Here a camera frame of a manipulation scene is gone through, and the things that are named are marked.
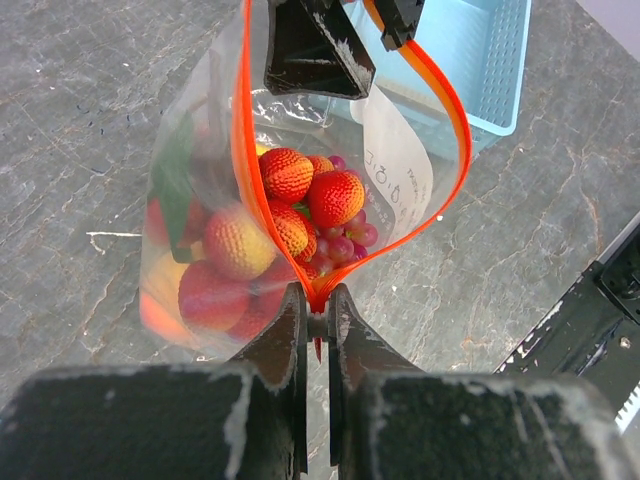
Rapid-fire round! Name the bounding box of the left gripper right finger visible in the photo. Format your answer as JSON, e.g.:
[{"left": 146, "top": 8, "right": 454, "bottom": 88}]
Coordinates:
[{"left": 327, "top": 285, "right": 639, "bottom": 479}]

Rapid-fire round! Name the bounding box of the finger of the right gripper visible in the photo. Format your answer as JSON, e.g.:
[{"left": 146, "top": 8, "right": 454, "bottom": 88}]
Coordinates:
[
  {"left": 264, "top": 0, "right": 375, "bottom": 100},
  {"left": 373, "top": 0, "right": 425, "bottom": 51}
]

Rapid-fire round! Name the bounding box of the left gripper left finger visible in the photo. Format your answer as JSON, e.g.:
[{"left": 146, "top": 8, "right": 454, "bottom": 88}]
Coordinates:
[{"left": 1, "top": 284, "right": 308, "bottom": 479}]

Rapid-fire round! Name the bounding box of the light blue plastic basket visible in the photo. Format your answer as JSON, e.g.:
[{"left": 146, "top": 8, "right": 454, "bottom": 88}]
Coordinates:
[{"left": 307, "top": 0, "right": 533, "bottom": 162}]

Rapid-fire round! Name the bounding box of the red yellow strawberry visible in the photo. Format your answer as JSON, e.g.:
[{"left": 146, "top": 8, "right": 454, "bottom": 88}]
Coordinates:
[
  {"left": 258, "top": 148, "right": 314, "bottom": 205},
  {"left": 307, "top": 170, "right": 365, "bottom": 228},
  {"left": 203, "top": 204, "right": 276, "bottom": 281}
]

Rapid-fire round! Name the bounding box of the orange peach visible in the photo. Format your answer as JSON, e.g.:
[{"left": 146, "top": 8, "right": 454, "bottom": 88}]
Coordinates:
[{"left": 139, "top": 290, "right": 195, "bottom": 347}]

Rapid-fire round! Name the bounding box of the clear zip top bag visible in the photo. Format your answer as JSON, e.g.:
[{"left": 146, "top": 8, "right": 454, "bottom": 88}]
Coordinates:
[{"left": 139, "top": 1, "right": 472, "bottom": 359}]

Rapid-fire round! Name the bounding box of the purple grapes bunch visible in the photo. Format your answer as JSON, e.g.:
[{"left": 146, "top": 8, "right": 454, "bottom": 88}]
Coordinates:
[{"left": 301, "top": 155, "right": 378, "bottom": 279}]

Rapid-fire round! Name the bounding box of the yellow lemon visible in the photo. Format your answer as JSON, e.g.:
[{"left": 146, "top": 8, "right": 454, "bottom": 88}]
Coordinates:
[{"left": 144, "top": 252, "right": 190, "bottom": 308}]

